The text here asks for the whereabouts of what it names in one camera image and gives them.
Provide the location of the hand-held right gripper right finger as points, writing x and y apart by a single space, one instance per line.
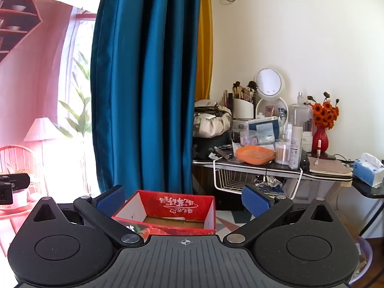
255 201

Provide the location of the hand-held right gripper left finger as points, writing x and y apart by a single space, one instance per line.
110 201

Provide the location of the red strawberry cardboard box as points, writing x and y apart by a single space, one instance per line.
180 202

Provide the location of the silver foil packet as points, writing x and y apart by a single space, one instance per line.
268 184

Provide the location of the geometric patterned table cover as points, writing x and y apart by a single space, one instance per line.
231 222

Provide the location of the spindle back chair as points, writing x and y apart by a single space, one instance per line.
15 147

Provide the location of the vanity desk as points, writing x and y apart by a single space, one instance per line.
285 171

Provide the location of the orange bowl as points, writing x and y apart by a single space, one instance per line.
255 154

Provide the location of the clear cotton swab box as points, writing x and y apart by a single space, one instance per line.
282 153

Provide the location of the floor lamp with pleated shade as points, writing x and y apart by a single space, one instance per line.
40 130

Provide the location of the clear round container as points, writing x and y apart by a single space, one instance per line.
249 139

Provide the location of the white spray can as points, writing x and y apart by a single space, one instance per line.
295 150

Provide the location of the blue packet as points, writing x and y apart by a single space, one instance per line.
264 129

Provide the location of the black bag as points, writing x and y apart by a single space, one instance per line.
207 147

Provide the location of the brown notebook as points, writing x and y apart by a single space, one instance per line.
330 166

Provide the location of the tall green leafy plant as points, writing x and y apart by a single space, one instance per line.
81 123

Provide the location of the red vase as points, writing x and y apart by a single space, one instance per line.
319 135

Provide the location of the white brush holder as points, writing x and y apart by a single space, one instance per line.
243 109

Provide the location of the clear plastic organizer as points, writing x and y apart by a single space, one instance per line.
301 117

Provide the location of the bunch of makeup brushes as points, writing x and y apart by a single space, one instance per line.
240 91

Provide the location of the clear glass bottle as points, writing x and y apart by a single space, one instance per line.
300 99

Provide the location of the orange flower bouquet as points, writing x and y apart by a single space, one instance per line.
325 114

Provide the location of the black side table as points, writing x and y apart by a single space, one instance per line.
369 189

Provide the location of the blue tissue box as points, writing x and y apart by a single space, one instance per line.
366 171

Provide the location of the round vanity mirror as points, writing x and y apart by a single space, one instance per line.
269 82

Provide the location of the lavender waste bin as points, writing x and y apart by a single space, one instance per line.
364 252

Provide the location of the blue curtain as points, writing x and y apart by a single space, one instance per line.
144 81

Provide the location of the white bowl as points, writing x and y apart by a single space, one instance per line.
18 7
13 27

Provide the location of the yellow curtain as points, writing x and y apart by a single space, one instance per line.
205 51

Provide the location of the wooden wall shelf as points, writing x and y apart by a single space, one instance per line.
35 7

